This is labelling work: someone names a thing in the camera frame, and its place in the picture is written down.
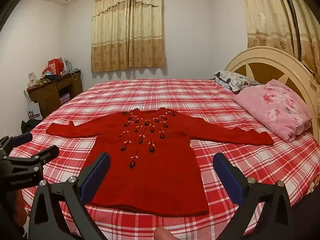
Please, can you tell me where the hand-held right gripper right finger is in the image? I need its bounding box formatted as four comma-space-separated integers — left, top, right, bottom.
212, 152, 300, 240

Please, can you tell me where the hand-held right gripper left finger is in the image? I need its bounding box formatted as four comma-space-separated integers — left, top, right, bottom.
25, 152, 112, 240

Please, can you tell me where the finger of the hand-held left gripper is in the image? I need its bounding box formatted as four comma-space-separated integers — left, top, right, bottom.
6, 145, 60, 174
0, 132, 33, 155

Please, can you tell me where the red embroidered knit sweater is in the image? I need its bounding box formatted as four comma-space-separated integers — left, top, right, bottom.
46, 107, 275, 217

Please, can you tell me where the person's right hand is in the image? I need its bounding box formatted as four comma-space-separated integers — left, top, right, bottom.
153, 227, 173, 240

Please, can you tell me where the black bag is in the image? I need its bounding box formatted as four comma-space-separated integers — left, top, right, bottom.
21, 119, 42, 133

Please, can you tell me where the white printed shopping bag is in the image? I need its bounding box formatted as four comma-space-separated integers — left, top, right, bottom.
24, 90, 43, 120

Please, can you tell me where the brown wooden desk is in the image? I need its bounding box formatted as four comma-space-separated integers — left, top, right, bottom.
27, 69, 83, 120

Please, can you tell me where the red gift bag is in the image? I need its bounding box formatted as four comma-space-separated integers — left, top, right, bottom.
48, 58, 65, 75

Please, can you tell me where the grey patterned pillow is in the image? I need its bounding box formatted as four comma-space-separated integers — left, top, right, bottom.
213, 70, 260, 92

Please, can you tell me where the bed with red plaid sheet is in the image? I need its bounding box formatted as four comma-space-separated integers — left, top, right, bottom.
11, 79, 320, 240

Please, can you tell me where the cream wooden headboard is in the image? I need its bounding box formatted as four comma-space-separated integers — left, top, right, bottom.
224, 46, 320, 150

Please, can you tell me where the beige floral window curtain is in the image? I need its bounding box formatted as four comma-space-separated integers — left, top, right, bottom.
239, 0, 320, 85
91, 0, 167, 73

